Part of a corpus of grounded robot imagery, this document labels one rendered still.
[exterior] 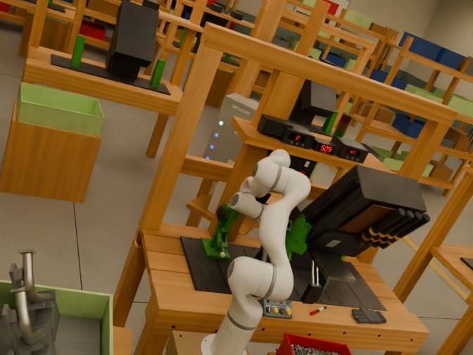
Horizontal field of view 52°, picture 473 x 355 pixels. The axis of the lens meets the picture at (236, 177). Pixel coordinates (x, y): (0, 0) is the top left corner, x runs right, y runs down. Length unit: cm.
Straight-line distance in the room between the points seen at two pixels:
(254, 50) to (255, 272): 105
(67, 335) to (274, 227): 84
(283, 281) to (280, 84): 103
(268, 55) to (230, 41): 19
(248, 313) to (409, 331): 124
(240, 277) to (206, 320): 55
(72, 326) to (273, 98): 132
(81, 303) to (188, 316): 45
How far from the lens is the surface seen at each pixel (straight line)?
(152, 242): 246
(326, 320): 246
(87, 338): 194
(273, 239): 172
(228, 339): 182
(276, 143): 233
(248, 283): 166
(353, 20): 1047
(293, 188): 181
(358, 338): 262
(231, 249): 260
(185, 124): 229
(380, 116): 1244
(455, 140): 892
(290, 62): 234
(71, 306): 198
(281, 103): 239
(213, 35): 219
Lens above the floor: 220
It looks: 22 degrees down
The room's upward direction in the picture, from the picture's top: 23 degrees clockwise
